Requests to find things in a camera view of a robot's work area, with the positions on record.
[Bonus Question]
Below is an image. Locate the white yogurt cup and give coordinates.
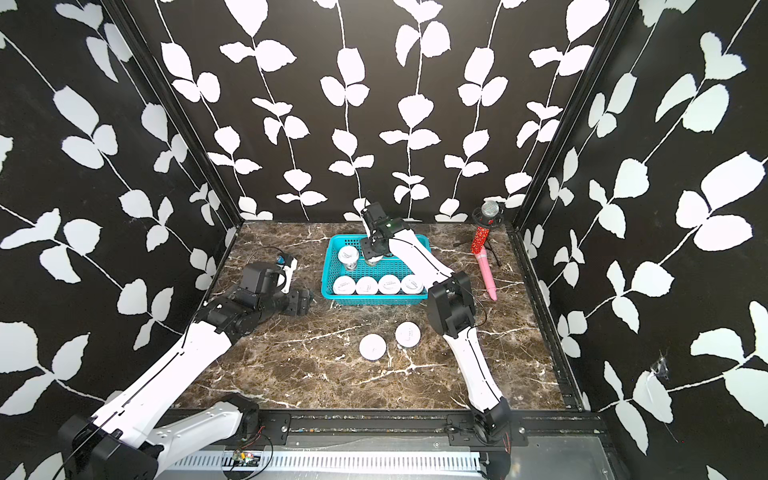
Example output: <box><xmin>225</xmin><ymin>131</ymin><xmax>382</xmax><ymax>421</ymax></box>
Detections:
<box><xmin>337</xmin><ymin>245</ymin><xmax>360</xmax><ymax>271</ymax></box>
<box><xmin>365</xmin><ymin>256</ymin><xmax>384</xmax><ymax>267</ymax></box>
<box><xmin>400</xmin><ymin>274</ymin><xmax>424</xmax><ymax>295</ymax></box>
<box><xmin>355</xmin><ymin>276</ymin><xmax>379</xmax><ymax>296</ymax></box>
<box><xmin>395</xmin><ymin>322</ymin><xmax>421</xmax><ymax>349</ymax></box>
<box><xmin>378</xmin><ymin>274</ymin><xmax>401</xmax><ymax>295</ymax></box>
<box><xmin>359</xmin><ymin>334</ymin><xmax>387</xmax><ymax>362</ymax></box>
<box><xmin>332</xmin><ymin>275</ymin><xmax>356</xmax><ymax>296</ymax></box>

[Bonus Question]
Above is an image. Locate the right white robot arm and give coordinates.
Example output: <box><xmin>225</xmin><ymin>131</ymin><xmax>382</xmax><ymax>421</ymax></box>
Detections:
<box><xmin>361</xmin><ymin>203</ymin><xmax>512</xmax><ymax>442</ymax></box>

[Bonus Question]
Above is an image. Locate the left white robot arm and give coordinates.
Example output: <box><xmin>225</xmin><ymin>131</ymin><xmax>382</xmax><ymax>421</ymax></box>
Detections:
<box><xmin>54</xmin><ymin>252</ymin><xmax>313</xmax><ymax>479</ymax></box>

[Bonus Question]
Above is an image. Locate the pink and red tube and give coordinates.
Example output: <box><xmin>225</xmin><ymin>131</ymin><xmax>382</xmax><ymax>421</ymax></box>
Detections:
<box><xmin>471</xmin><ymin>226</ymin><xmax>498</xmax><ymax>301</ymax></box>

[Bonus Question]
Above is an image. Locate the small black tripod lamp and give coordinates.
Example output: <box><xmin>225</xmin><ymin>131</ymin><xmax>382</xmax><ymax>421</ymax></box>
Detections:
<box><xmin>454</xmin><ymin>200</ymin><xmax>511</xmax><ymax>268</ymax></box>

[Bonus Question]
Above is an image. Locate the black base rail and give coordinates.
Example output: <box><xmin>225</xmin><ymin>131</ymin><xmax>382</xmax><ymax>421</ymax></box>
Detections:
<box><xmin>258</xmin><ymin>409</ymin><xmax>609</xmax><ymax>450</ymax></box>

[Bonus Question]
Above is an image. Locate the small circuit board with wires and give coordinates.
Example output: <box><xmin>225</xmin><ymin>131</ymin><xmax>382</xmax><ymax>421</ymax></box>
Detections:
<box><xmin>222</xmin><ymin>451</ymin><xmax>262</xmax><ymax>471</ymax></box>

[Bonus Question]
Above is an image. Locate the white perforated cable duct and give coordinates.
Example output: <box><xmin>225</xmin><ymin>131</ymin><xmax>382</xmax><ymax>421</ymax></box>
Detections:
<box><xmin>168</xmin><ymin>450</ymin><xmax>483</xmax><ymax>475</ymax></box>

